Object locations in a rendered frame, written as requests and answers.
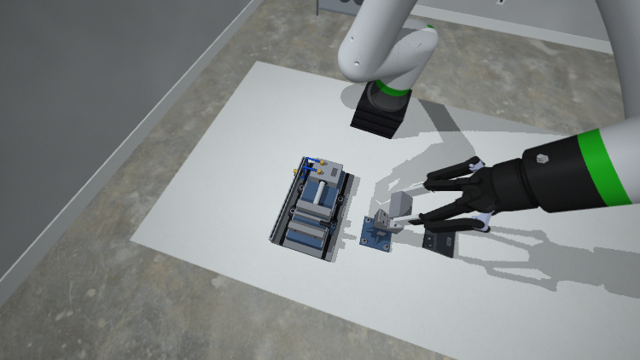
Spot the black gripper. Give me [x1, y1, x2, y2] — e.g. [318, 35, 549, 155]
[393, 156, 539, 233]

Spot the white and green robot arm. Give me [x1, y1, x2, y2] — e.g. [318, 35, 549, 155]
[338, 0, 640, 213]

